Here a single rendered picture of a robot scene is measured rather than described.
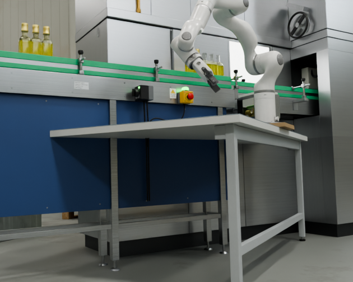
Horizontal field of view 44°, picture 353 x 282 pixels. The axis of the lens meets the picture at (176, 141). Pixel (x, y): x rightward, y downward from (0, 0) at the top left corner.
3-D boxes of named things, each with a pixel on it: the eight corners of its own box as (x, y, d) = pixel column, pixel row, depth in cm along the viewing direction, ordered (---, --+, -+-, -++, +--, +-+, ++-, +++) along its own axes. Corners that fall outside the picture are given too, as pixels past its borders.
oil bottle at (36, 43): (40, 78, 236) (39, 27, 238) (42, 76, 231) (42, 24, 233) (29, 77, 233) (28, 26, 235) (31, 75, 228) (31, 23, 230)
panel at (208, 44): (269, 89, 343) (267, 46, 345) (272, 88, 340) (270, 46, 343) (172, 79, 295) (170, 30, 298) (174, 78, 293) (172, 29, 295)
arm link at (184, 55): (200, 48, 206) (198, 60, 214) (184, 29, 210) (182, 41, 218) (186, 56, 204) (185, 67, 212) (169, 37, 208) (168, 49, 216)
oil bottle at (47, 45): (50, 79, 239) (50, 29, 241) (53, 76, 234) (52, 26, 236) (40, 78, 236) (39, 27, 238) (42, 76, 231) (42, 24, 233)
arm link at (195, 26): (213, -3, 211) (193, 45, 199) (210, 19, 225) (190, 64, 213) (196, -9, 212) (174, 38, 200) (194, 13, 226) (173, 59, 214)
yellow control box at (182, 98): (187, 105, 263) (186, 93, 264) (194, 103, 257) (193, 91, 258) (177, 104, 260) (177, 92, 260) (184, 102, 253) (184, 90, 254)
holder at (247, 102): (251, 122, 302) (250, 100, 303) (280, 118, 279) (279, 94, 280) (232, 122, 293) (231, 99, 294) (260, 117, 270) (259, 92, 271)
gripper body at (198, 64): (199, 52, 204) (214, 69, 201) (202, 61, 214) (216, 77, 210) (187, 62, 204) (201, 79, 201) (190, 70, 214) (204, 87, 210)
